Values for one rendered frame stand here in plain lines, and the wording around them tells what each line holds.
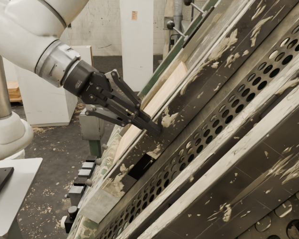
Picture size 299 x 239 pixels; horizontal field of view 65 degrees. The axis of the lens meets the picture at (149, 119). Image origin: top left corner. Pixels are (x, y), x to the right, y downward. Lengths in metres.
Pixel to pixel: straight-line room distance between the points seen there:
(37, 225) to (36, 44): 1.76
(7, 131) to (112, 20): 8.02
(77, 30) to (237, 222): 8.97
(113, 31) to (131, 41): 4.41
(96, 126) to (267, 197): 1.26
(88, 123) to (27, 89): 2.09
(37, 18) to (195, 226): 0.46
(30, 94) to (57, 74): 2.96
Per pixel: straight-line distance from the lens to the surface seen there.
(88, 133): 1.48
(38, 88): 3.42
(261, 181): 0.25
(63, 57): 0.52
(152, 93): 1.12
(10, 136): 1.23
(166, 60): 1.33
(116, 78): 0.52
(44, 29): 0.54
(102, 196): 0.73
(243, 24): 0.54
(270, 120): 0.23
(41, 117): 3.57
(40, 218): 2.18
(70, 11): 0.57
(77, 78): 0.51
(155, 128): 0.55
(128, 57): 4.68
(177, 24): 6.52
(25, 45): 0.53
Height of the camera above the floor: 1.48
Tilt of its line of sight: 25 degrees down
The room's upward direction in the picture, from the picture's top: straight up
